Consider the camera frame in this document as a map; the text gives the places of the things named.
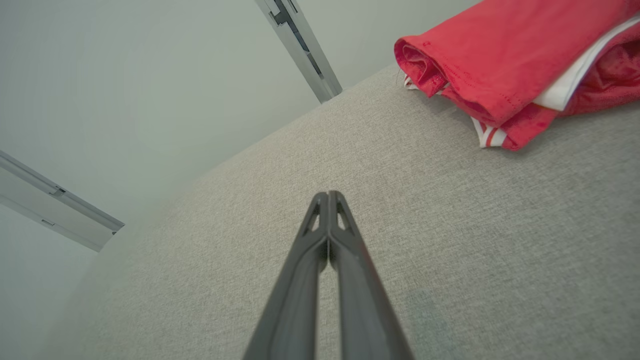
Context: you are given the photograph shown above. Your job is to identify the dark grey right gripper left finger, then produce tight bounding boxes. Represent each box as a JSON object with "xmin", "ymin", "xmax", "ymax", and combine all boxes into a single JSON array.
[{"xmin": 243, "ymin": 190, "xmax": 330, "ymax": 360}]

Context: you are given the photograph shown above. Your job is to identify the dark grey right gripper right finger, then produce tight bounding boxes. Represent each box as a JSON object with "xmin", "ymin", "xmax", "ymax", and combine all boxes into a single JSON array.
[{"xmin": 329, "ymin": 190, "xmax": 415, "ymax": 360}]

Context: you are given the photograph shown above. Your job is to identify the red basketball jersey white sleeves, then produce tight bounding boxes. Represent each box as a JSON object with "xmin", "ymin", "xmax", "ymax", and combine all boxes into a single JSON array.
[{"xmin": 393, "ymin": 0, "xmax": 640, "ymax": 152}]

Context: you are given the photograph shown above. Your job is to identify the aluminium frame post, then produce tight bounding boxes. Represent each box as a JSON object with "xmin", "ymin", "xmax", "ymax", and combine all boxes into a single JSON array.
[
  {"xmin": 254, "ymin": 0, "xmax": 344, "ymax": 105},
  {"xmin": 0, "ymin": 149, "xmax": 125, "ymax": 253}
]

